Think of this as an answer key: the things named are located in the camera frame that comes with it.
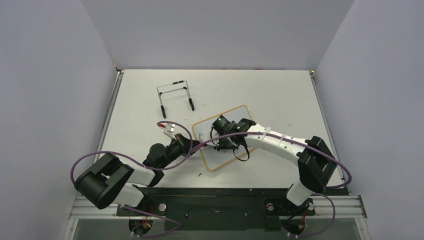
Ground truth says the aluminium front frame rail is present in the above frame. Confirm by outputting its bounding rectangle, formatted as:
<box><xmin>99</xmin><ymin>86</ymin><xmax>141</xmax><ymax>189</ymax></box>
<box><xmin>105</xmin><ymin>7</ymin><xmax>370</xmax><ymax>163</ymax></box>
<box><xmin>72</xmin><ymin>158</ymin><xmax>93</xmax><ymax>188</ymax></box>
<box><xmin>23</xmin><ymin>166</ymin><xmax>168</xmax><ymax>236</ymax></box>
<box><xmin>68</xmin><ymin>195</ymin><xmax>368</xmax><ymax>220</ymax></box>

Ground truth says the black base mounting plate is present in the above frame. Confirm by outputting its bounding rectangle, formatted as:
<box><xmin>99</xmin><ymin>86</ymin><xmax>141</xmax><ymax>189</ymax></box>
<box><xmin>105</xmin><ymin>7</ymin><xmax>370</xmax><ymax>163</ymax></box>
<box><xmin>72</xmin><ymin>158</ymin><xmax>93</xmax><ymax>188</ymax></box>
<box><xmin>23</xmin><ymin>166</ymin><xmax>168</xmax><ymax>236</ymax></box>
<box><xmin>116</xmin><ymin>187</ymin><xmax>323</xmax><ymax>232</ymax></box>

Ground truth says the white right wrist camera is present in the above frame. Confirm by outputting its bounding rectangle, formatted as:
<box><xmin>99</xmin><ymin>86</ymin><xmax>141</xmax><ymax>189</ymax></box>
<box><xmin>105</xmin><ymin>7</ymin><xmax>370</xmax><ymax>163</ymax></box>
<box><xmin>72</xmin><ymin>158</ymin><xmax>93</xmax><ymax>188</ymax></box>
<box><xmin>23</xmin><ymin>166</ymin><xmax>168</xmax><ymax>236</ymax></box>
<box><xmin>197</xmin><ymin>129</ymin><xmax>214</xmax><ymax>143</ymax></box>

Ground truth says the metal wire whiteboard stand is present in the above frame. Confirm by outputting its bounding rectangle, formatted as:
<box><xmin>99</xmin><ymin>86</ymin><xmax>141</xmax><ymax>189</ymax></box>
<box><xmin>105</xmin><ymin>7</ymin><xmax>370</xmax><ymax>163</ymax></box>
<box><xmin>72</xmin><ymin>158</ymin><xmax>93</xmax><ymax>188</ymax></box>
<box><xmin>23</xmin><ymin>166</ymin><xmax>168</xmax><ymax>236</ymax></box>
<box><xmin>156</xmin><ymin>80</ymin><xmax>195</xmax><ymax>119</ymax></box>

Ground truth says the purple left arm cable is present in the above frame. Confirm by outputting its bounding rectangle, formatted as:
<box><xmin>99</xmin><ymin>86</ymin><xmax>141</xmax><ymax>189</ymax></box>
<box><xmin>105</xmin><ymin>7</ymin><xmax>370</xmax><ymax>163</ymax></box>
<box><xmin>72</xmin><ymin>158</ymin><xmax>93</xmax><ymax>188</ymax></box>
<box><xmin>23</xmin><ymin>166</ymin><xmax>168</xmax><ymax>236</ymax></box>
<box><xmin>70</xmin><ymin>120</ymin><xmax>194</xmax><ymax>239</ymax></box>

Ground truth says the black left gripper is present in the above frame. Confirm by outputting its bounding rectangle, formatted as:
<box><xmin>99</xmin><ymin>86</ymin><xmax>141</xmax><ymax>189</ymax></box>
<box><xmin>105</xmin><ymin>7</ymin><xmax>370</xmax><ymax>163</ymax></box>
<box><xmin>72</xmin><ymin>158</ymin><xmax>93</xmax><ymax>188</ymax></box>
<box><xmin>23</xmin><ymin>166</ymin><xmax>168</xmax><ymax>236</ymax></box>
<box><xmin>158</xmin><ymin>133</ymin><xmax>201</xmax><ymax>170</ymax></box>

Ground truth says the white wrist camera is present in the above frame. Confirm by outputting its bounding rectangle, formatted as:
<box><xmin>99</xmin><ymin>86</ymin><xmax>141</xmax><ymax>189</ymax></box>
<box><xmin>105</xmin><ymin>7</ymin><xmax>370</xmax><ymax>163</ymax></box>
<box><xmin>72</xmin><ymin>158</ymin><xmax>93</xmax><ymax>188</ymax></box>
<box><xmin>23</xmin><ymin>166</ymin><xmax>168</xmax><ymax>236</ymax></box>
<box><xmin>163</xmin><ymin>123</ymin><xmax>176</xmax><ymax>139</ymax></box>
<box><xmin>197</xmin><ymin>129</ymin><xmax>214</xmax><ymax>143</ymax></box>

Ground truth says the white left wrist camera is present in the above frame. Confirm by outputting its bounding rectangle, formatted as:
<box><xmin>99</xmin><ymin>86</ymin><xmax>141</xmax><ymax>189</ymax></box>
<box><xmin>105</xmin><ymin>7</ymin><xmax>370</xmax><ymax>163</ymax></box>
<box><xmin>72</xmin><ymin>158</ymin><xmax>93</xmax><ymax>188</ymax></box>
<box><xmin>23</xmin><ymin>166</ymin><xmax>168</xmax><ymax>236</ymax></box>
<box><xmin>163</xmin><ymin>123</ymin><xmax>176</xmax><ymax>139</ymax></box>

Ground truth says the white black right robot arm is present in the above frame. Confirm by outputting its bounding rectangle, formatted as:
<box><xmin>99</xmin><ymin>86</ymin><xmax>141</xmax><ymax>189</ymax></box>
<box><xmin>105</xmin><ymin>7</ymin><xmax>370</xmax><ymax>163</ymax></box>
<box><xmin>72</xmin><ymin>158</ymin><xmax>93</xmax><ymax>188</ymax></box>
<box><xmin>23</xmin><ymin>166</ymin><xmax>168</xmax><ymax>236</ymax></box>
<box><xmin>211</xmin><ymin>115</ymin><xmax>337</xmax><ymax>214</ymax></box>

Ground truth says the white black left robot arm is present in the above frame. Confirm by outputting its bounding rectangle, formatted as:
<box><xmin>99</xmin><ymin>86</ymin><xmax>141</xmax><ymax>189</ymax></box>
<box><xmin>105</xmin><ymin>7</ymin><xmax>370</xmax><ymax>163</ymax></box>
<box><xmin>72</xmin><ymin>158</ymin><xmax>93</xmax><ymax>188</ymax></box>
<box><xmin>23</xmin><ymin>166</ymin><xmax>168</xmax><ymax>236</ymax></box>
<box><xmin>73</xmin><ymin>133</ymin><xmax>200</xmax><ymax>215</ymax></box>

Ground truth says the aluminium table edge rail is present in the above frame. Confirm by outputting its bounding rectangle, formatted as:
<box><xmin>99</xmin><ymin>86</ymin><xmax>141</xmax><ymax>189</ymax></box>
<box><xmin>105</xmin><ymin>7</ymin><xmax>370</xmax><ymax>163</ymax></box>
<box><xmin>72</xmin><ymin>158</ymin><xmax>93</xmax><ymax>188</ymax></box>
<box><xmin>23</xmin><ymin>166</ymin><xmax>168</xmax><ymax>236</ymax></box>
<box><xmin>309</xmin><ymin>70</ymin><xmax>333</xmax><ymax>140</ymax></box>

